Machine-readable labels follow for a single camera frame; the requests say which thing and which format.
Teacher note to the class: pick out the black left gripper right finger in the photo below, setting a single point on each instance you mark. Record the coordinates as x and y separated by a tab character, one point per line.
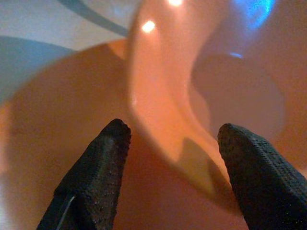
263	187

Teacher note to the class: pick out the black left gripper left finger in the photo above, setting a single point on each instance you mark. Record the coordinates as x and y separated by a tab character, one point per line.
96	179

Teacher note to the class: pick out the orange bowl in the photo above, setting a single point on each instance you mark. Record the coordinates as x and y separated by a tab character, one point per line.
160	72

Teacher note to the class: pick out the orange plate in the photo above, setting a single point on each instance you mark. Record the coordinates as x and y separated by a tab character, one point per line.
60	107

